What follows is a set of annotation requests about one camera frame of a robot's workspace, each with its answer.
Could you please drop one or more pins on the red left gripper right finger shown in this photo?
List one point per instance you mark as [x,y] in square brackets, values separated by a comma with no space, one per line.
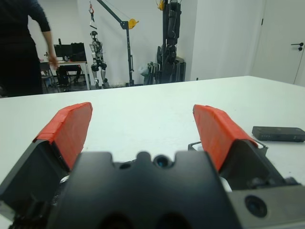
[219,136]

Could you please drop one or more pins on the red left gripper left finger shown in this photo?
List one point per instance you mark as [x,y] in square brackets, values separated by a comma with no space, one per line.
[64,133]

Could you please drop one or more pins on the black camera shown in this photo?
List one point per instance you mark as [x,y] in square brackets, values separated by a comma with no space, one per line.
[278,133]

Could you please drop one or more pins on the grey metal chair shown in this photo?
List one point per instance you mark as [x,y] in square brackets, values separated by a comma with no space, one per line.
[48,78]

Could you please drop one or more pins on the black bag under desk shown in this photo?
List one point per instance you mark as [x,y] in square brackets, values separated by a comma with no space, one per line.
[68,75]

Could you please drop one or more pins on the white desk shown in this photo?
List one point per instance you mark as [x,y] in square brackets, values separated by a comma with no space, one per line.
[71,62]

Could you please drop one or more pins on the black computer monitor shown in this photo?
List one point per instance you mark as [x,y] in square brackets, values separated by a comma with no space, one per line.
[62,52]

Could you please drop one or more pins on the silver black humanoid robot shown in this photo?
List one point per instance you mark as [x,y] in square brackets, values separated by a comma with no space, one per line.
[97,57]

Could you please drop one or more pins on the black hard case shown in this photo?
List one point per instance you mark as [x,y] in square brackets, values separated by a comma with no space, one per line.
[78,51]

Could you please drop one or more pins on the black folded chairs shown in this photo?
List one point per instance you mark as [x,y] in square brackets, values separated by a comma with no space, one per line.
[152,72]

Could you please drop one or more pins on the person in black clothes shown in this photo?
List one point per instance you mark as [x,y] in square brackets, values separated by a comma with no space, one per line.
[16,52]

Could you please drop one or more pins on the white plastic bag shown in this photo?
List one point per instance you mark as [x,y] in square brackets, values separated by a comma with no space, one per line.
[143,70]

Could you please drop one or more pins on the tall black robot rack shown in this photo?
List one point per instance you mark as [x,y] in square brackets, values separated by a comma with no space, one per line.
[171,43]

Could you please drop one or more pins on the black crane with yellow pulley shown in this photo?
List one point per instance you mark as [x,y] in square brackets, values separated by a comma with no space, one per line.
[128,47]

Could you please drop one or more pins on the white door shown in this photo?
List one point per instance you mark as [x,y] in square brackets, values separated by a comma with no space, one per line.
[278,35]

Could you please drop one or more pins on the yellow hoist block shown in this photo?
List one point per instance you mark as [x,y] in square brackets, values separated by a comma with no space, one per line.
[161,4]

